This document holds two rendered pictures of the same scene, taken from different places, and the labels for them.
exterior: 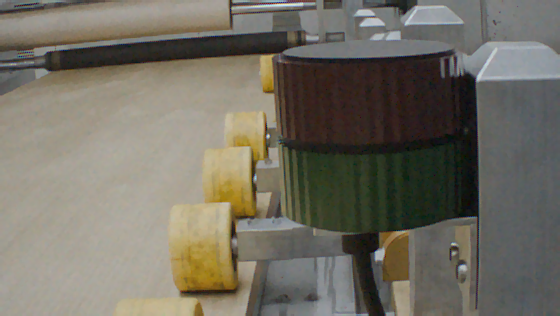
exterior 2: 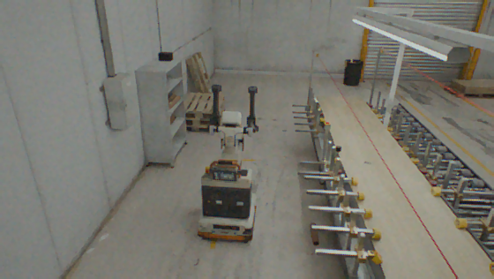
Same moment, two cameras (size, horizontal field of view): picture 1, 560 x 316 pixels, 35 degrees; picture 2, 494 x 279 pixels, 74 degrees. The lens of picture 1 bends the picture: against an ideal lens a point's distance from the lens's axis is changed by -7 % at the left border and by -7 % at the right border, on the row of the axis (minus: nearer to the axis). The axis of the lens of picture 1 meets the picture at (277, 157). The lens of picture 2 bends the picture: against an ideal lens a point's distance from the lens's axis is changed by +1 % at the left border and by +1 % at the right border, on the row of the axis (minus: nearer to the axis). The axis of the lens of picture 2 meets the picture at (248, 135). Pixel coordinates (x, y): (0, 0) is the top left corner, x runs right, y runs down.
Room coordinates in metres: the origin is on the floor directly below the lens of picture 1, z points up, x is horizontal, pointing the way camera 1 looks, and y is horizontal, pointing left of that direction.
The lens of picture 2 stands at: (3.33, -0.96, 2.66)
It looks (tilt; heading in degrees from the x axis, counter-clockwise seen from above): 25 degrees down; 180
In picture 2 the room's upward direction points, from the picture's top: 1 degrees clockwise
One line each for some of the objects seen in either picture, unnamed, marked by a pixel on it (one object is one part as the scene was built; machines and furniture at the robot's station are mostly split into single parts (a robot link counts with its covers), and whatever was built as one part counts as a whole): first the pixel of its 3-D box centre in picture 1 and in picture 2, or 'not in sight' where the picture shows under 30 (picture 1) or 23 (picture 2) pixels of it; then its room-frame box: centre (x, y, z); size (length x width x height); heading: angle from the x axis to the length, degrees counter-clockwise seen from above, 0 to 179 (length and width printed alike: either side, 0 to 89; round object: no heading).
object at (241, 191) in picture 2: not in sight; (227, 187); (0.24, -1.20, 0.59); 0.55 x 0.34 x 0.83; 85
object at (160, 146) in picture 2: not in sight; (164, 112); (-1.62, -2.37, 0.78); 0.90 x 0.45 x 1.55; 176
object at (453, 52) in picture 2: not in sight; (389, 29); (0.29, 0.25, 2.34); 2.40 x 0.12 x 0.08; 176
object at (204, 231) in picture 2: not in sight; (228, 213); (0.15, -1.19, 0.16); 0.67 x 0.64 x 0.25; 175
